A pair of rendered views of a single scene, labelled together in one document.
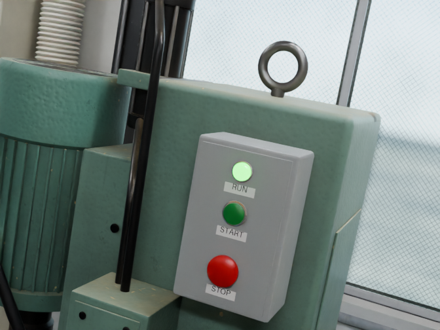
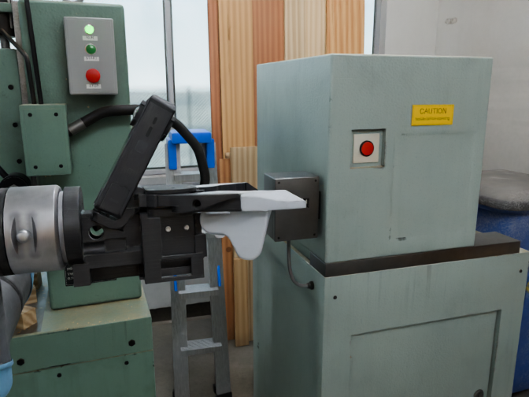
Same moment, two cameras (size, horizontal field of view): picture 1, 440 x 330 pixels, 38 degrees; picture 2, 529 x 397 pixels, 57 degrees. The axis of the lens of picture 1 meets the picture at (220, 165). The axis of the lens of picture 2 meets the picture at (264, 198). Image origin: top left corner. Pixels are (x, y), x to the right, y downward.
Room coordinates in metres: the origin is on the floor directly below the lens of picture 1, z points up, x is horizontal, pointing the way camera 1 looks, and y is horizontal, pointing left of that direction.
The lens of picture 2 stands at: (-0.49, 0.38, 1.34)
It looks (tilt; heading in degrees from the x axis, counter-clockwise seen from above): 13 degrees down; 320
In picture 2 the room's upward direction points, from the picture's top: straight up
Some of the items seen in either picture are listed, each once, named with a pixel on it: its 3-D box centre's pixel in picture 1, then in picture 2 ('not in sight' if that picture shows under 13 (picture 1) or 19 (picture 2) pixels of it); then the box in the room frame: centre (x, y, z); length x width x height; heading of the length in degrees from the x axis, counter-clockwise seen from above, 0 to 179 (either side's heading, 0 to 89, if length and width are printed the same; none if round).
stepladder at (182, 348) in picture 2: not in sight; (195, 268); (1.19, -0.64, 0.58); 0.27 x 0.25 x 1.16; 156
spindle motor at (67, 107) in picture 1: (50, 181); not in sight; (0.85, 0.22, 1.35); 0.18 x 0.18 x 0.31
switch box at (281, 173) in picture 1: (243, 222); (90, 57); (0.60, -0.03, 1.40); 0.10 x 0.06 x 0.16; 70
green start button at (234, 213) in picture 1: (234, 213); (90, 49); (0.57, -0.02, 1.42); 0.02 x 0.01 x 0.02; 70
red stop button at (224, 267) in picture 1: (222, 271); (93, 76); (0.57, -0.02, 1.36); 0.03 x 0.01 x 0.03; 70
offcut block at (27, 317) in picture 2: not in sight; (22, 317); (0.65, 0.16, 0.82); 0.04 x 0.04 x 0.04; 29
